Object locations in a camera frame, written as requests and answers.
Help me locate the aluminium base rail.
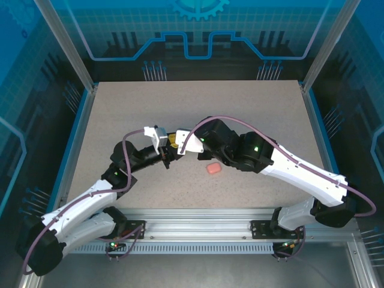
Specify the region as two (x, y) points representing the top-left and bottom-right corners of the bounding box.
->
(98, 206), (358, 242)

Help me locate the blue aluminium side rail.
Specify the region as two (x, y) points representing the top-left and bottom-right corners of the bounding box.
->
(299, 82), (340, 179)
(47, 85), (98, 217)

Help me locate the aluminium frame post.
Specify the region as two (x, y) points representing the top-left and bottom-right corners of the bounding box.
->
(301, 0), (362, 92)
(33, 0), (98, 92)

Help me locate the slotted grey cable duct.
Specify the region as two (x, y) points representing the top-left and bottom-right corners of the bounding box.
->
(71, 241), (283, 254)

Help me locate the aluminium lower frame beam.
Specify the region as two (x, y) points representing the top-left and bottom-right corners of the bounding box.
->
(17, 274), (43, 288)
(346, 236), (377, 288)

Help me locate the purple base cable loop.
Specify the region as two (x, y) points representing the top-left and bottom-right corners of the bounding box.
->
(274, 226), (307, 262)
(98, 224), (145, 262)

